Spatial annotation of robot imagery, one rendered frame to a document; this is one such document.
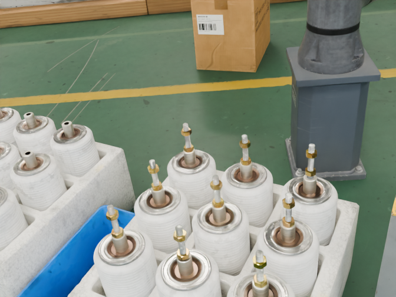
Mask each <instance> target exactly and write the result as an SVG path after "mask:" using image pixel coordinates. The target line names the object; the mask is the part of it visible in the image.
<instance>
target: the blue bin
mask: <svg viewBox="0 0 396 297"><path fill-rule="evenodd" d="M107 206H108V205H103V206H101V207H99V208H98V209H97V210H96V212H95V213H94V214H93V215H92V216H91V217H90V218H89V219H88V220H87V221H86V222H85V223H84V224H83V225H82V226H81V228H80V229H79V230H78V231H77V232H76V233H75V234H74V235H73V237H72V238H71V239H70V240H69V241H68V242H67V243H66V244H65V245H64V246H63V247H62V248H61V249H60V250H59V251H58V253H57V254H56V255H55V256H54V257H53V258H52V259H51V260H50V261H49V262H48V263H47V264H46V265H45V266H44V267H43V269H42V270H41V271H40V272H39V273H38V274H37V275H36V276H35V278H33V280H32V281H30V283H29V284H28V285H27V286H26V287H25V288H24V289H23V290H22V291H21V292H20V294H19V295H18V296H17V297H68V295H69V294H70V293H71V291H72V290H73V289H74V288H75V287H76V286H77V285H78V284H79V283H80V282H81V280H82V278H83V277H84V276H85V275H86V274H87V272H88V271H89V270H90V269H91V268H92V266H93V265H94V264H95V263H94V251H95V249H96V247H97V245H98V244H99V242H100V241H101V240H102V239H103V238H104V237H106V236H107V235H109V234H110V233H111V231H112V229H113V226H112V224H111V221H110V220H108V219H107V218H106V213H107V211H108V210H107ZM114 209H116V210H118V212H119V215H118V219H117V220H118V224H119V226H120V227H122V228H123V229H124V228H125V227H126V226H127V225H128V224H129V222H130V221H131V220H132V219H133V217H134V216H135V213H133V212H129V211H126V210H123V209H119V208H116V207H114Z"/></svg>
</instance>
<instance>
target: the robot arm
mask: <svg viewBox="0 0 396 297"><path fill-rule="evenodd" d="M374 1H376V0H308V5H307V22H306V32H305V35H304V37H303V40H302V43H301V46H300V48H299V51H298V64H299V65H300V66H301V67H302V68H304V69H306V70H308V71H310V72H315V73H318V74H344V73H348V72H351V71H354V70H357V69H358V68H359V67H361V66H362V64H363V63H364V55H365V53H364V47H363V44H362V39H361V34H360V31H359V24H360V18H361V8H362V7H364V6H366V5H368V4H370V3H372V2H374Z"/></svg>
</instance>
